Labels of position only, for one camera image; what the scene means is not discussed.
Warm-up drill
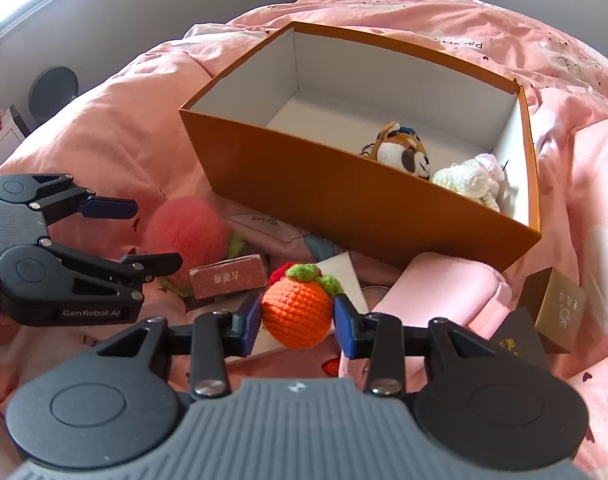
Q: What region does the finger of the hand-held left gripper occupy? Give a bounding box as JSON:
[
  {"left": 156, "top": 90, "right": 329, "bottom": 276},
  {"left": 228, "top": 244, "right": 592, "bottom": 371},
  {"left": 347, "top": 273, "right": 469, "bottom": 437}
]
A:
[
  {"left": 39, "top": 237, "right": 183, "bottom": 306},
  {"left": 29, "top": 174, "right": 139, "bottom": 226}
]

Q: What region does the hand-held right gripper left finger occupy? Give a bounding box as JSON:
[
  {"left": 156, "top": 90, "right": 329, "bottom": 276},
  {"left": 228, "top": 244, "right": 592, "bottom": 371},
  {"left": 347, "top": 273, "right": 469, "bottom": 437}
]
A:
[{"left": 96, "top": 292, "right": 263, "bottom": 402}]

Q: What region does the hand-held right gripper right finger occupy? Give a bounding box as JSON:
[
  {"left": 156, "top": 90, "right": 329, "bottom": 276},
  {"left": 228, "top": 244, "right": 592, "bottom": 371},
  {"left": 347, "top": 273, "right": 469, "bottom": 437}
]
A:
[{"left": 333, "top": 294, "right": 507, "bottom": 397}]

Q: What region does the crochet orange fruit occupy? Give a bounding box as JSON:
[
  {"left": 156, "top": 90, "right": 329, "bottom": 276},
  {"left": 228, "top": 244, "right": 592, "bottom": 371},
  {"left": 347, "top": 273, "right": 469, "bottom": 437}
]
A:
[{"left": 261, "top": 262, "right": 342, "bottom": 348}]

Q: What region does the pink fluffy ball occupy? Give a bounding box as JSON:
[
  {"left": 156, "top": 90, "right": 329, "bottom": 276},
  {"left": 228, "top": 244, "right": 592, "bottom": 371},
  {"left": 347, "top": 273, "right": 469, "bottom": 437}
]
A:
[{"left": 143, "top": 197, "right": 247, "bottom": 296}]

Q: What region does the white printed packet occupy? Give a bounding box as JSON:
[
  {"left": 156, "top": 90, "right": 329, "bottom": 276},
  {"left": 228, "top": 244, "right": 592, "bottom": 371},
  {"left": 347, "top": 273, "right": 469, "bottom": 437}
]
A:
[{"left": 254, "top": 252, "right": 369, "bottom": 356}]

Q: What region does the orange cardboard box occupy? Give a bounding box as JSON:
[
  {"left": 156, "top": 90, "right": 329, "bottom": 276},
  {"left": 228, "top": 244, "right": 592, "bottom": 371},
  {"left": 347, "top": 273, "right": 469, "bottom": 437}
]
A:
[{"left": 179, "top": 21, "right": 542, "bottom": 273}]

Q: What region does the gold gift box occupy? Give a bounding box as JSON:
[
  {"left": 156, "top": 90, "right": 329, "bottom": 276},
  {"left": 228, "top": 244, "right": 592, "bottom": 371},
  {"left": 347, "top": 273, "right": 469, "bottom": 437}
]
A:
[{"left": 518, "top": 267, "right": 588, "bottom": 356}]

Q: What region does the small red box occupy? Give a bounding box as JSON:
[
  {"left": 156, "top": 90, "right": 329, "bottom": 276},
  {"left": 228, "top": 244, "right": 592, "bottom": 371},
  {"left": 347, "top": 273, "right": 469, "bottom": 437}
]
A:
[{"left": 189, "top": 254, "right": 271, "bottom": 301}]

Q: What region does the pink pouch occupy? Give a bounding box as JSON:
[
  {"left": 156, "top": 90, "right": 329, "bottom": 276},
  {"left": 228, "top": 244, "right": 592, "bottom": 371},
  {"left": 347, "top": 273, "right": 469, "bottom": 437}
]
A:
[{"left": 371, "top": 252, "right": 512, "bottom": 341}]

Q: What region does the white side cabinet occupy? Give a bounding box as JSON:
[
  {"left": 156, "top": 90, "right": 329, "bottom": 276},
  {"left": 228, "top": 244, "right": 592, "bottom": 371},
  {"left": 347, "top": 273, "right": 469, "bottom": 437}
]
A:
[{"left": 0, "top": 105, "right": 32, "bottom": 161}]

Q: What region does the black small box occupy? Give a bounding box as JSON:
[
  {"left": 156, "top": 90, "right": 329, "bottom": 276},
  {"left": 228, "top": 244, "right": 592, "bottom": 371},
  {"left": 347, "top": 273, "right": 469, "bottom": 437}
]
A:
[{"left": 486, "top": 307, "right": 549, "bottom": 376}]

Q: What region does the tiger plush toy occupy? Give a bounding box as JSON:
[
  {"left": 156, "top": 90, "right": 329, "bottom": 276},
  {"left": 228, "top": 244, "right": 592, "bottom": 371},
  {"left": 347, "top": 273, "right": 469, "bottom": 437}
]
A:
[{"left": 361, "top": 121, "right": 432, "bottom": 181}]

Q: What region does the white crochet toy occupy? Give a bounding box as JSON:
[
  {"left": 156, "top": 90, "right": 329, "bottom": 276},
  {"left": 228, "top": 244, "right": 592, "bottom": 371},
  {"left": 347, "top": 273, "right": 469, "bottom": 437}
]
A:
[{"left": 431, "top": 154, "right": 507, "bottom": 213}]

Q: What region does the pink printed blanket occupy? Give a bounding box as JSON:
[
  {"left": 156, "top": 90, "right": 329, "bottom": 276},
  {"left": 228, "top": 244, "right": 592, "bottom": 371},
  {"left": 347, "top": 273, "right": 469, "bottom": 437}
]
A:
[{"left": 0, "top": 0, "right": 608, "bottom": 480}]

